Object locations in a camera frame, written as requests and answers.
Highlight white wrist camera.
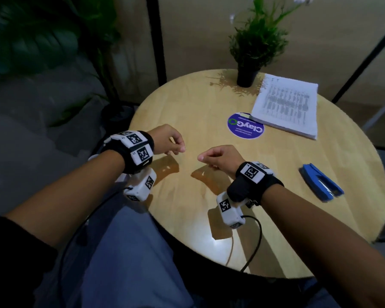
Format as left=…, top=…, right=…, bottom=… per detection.
left=123, top=168, right=157, bottom=202
left=216, top=191, right=246, bottom=229

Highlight person's black sleeve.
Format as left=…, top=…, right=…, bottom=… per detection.
left=0, top=216, right=58, bottom=308

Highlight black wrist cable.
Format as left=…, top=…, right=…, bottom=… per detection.
left=57, top=187, right=134, bottom=308
left=240, top=216, right=263, bottom=273

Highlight person's left hand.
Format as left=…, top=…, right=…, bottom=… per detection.
left=147, top=124, right=187, bottom=156

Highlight round purple sticker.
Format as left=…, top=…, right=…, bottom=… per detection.
left=227, top=112, right=265, bottom=140

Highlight white metal chair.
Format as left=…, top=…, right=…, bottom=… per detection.
left=362, top=96, right=385, bottom=132

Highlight small potted green plant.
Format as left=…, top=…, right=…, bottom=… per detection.
left=228, top=0, right=315, bottom=88

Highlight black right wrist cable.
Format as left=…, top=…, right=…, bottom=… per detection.
left=240, top=216, right=263, bottom=273

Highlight blue stapler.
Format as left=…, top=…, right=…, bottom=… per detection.
left=299, top=163, right=344, bottom=202

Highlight large leafy potted plant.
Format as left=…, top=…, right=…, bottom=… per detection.
left=0, top=0, right=139, bottom=132

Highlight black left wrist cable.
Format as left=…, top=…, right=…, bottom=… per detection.
left=57, top=187, right=134, bottom=308

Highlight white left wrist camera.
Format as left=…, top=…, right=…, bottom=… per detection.
left=123, top=168, right=157, bottom=202

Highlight person's grey trousers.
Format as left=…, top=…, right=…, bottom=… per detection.
left=33, top=189, right=334, bottom=308

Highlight black partition frame post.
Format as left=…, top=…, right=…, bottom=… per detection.
left=332, top=28, right=385, bottom=105
left=146, top=0, right=167, bottom=87

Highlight black right wristband with markers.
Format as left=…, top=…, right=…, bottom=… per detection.
left=227, top=161, right=284, bottom=207

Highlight stack of white printed papers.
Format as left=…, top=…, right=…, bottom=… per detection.
left=250, top=73, right=319, bottom=141

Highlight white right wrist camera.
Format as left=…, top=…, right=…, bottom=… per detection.
left=216, top=191, right=246, bottom=229

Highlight person's right hand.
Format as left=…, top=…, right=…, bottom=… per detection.
left=198, top=145, right=246, bottom=180

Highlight person's right forearm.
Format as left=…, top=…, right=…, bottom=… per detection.
left=261, top=184, right=385, bottom=308

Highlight person's left forearm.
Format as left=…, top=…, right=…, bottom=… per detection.
left=5, top=150, right=126, bottom=249

